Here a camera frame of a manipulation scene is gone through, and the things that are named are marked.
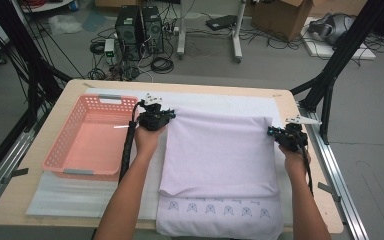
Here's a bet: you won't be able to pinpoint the white foam board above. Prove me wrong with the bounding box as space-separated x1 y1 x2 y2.
301 16 377 61

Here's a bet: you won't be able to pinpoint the clear plastic bag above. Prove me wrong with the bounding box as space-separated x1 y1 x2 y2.
48 13 83 34

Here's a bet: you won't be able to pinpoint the black computer tower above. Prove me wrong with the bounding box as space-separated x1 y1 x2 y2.
114 4 144 63
141 5 165 54

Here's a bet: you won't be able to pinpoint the person's right hand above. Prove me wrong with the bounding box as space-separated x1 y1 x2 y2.
278 145 311 183

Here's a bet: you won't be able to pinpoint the white grid mat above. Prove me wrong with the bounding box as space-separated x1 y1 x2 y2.
25 87 298 225

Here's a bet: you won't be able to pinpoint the aluminium rail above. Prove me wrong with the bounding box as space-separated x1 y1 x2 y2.
0 109 48 218
298 103 369 240

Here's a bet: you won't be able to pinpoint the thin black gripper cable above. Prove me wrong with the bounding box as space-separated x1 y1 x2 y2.
298 139 314 196

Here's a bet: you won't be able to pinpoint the black flat device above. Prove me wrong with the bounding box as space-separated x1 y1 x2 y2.
205 14 238 32

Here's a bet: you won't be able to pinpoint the person's left hand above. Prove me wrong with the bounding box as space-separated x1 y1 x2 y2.
134 125 168 160

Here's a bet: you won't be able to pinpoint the white round table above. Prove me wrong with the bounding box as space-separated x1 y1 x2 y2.
19 0 76 14

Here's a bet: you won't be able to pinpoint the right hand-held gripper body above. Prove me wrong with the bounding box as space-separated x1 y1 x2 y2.
278 114 323 153

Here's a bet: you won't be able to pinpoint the white box with green display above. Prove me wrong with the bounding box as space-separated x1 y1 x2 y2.
103 38 116 58

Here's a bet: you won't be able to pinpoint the coiled black cable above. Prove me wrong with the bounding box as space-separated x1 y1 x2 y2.
150 56 175 75

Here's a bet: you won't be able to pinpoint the grey metal bracket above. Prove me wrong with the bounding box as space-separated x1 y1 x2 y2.
1 167 30 185
317 181 342 203

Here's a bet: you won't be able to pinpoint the lilac printed cloth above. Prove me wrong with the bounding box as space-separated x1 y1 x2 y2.
155 108 285 240

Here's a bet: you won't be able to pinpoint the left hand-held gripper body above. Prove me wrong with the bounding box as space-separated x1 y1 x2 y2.
138 93 168 132

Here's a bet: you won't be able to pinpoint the black metal frame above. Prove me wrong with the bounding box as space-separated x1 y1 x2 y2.
289 0 384 145
0 0 74 188

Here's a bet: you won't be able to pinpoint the grey headset device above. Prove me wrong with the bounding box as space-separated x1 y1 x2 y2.
308 12 355 46

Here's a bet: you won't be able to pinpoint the tangled black floor cables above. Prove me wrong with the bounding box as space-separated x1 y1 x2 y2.
239 26 314 52

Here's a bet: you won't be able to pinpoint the pink plastic basket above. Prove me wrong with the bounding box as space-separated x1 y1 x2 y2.
42 93 140 183

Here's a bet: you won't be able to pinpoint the brown cardboard box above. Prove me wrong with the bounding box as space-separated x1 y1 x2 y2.
251 0 314 42

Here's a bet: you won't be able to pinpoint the white metal stand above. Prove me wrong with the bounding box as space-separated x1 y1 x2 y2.
176 0 248 64

